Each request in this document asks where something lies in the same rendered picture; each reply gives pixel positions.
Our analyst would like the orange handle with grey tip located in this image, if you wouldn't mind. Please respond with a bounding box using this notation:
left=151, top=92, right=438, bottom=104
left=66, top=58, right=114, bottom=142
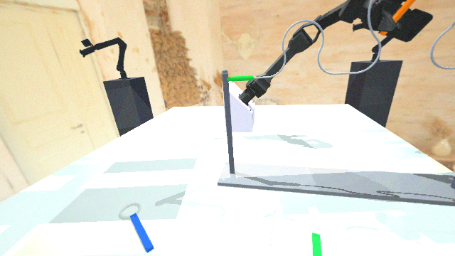
left=380, top=0, right=416, bottom=36

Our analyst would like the white loop with blue handle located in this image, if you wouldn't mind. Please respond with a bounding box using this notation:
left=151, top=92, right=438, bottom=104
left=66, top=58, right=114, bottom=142
left=119, top=203, right=154, bottom=253

